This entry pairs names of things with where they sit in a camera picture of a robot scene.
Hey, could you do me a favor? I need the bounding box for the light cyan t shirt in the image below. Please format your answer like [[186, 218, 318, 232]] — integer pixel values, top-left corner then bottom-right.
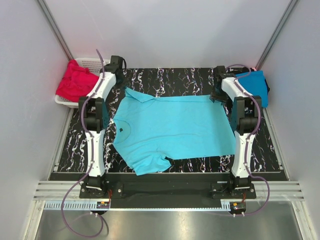
[[113, 88, 236, 176]]

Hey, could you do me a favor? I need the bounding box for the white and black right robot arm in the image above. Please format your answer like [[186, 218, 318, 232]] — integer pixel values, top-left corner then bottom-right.
[[210, 65, 262, 199]]

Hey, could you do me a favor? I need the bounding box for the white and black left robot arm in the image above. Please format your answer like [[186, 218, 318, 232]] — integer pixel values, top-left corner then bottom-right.
[[78, 55, 127, 198]]

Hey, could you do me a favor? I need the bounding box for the folded blue t shirt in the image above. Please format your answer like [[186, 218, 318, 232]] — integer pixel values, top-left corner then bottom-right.
[[236, 70, 270, 108]]

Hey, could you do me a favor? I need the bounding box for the white plastic basket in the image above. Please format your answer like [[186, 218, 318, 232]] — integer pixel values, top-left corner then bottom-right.
[[54, 58, 116, 109]]

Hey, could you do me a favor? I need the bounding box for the red t shirt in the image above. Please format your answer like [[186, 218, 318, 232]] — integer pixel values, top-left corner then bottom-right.
[[55, 59, 99, 103]]

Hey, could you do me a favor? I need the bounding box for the folded black t shirt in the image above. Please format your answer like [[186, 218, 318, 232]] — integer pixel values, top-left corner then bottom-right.
[[239, 67, 271, 97]]

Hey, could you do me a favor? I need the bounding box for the right small circuit board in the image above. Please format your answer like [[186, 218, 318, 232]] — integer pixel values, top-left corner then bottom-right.
[[231, 201, 247, 210]]

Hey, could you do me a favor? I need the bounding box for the small circuit board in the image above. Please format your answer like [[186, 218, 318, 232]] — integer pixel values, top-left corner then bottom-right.
[[231, 201, 247, 210], [96, 201, 110, 209]]

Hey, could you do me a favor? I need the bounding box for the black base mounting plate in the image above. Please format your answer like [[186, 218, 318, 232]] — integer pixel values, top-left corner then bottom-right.
[[79, 173, 257, 210]]

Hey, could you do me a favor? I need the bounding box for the left small circuit board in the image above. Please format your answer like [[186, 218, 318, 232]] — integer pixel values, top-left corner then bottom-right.
[[96, 201, 110, 209]]

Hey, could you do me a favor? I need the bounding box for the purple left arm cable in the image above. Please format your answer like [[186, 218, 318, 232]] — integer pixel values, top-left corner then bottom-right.
[[60, 48, 109, 238]]

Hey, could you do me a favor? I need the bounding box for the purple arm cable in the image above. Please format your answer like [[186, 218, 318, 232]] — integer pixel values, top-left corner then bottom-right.
[[60, 48, 109, 238], [224, 63, 271, 218]]

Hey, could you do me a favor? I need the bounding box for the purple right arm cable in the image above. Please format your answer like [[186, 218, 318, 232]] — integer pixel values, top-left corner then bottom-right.
[[224, 63, 271, 218]]

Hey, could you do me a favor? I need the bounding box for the right aluminium corner post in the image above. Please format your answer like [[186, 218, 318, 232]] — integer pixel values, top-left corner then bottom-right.
[[255, 0, 300, 70]]

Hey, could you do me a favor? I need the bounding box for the aluminium corner post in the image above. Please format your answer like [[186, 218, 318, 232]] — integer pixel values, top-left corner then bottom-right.
[[255, 0, 300, 70], [35, 0, 74, 61]]

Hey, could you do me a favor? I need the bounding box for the left aluminium corner post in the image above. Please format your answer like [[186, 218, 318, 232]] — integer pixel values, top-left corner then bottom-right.
[[35, 0, 74, 61]]

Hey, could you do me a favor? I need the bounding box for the aluminium front frame rail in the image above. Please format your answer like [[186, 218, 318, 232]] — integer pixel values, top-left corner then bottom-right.
[[33, 181, 305, 202]]

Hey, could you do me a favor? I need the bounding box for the white slotted cable duct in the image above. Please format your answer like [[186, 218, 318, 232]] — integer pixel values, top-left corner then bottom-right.
[[44, 200, 98, 211]]

